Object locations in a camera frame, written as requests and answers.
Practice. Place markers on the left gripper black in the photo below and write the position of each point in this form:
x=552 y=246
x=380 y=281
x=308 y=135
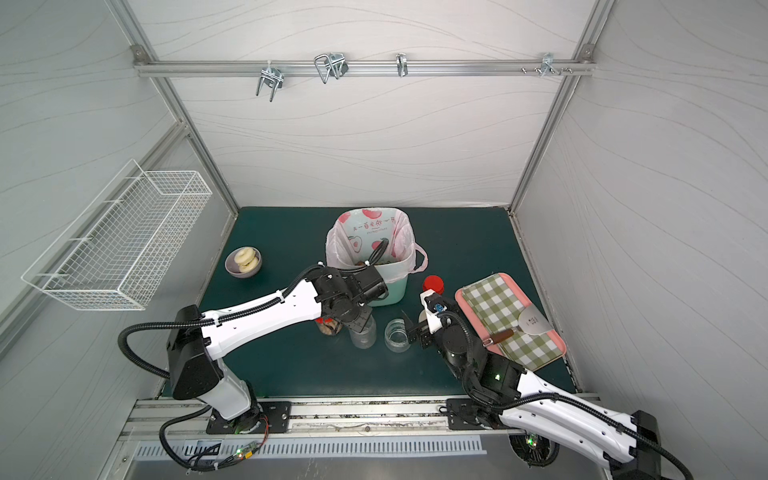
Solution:
x=372 y=282

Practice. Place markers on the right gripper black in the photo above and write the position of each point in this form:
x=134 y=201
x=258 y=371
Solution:
x=424 y=332

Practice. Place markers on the beige lid glass peanut jar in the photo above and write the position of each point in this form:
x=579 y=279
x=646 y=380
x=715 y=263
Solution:
x=395 y=335

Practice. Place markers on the red lid peanut jar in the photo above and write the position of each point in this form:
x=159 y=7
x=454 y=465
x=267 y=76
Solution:
x=328 y=326
x=366 y=338

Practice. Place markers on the red jar lid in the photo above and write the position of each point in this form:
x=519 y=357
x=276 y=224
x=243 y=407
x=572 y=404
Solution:
x=434 y=283

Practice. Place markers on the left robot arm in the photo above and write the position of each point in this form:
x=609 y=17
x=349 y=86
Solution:
x=199 y=342

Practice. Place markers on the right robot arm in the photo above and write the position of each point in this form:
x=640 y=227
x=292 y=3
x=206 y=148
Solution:
x=542 y=418

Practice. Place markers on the green checkered cloth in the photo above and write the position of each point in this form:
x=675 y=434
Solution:
x=516 y=324

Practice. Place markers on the grey bowl with buns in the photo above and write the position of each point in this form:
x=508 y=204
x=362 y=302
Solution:
x=244 y=262

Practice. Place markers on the pink tray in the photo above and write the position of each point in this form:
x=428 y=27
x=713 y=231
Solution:
x=558 y=342

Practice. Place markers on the white vent strip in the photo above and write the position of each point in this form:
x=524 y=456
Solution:
x=324 y=447

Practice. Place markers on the metal hook clamp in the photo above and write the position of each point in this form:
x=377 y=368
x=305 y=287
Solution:
x=331 y=65

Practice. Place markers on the metal u-bolt clamp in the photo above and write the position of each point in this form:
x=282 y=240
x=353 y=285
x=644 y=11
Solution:
x=271 y=79

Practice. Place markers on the aluminium crossbar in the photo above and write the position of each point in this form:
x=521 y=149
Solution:
x=357 y=68

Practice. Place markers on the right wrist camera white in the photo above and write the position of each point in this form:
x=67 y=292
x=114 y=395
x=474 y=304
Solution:
x=433 y=306

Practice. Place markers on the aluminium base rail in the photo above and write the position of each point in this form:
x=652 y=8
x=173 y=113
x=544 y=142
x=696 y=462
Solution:
x=312 y=416

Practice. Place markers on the white wire basket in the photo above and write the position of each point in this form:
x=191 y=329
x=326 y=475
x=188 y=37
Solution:
x=115 y=253

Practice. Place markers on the small metal ring clamp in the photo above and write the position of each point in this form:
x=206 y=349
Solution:
x=401 y=65

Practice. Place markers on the metal bracket clamp right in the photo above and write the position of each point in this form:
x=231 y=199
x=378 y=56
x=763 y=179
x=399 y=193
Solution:
x=547 y=68

